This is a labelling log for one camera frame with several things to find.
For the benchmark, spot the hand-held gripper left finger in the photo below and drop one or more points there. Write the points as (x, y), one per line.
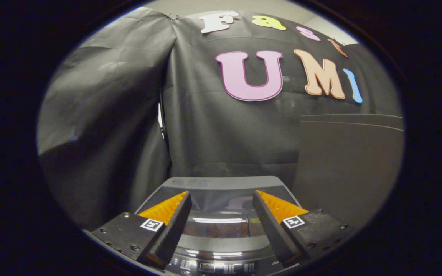
(177, 226)

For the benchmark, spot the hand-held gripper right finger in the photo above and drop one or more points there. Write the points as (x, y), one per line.
(269, 226)

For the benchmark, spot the white cabinet with grey top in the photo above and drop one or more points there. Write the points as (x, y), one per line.
(347, 168)

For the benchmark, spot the metal backdrop stand pole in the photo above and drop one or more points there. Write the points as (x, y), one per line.
(162, 119)

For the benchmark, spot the black backdrop cloth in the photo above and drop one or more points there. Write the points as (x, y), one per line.
(106, 115)

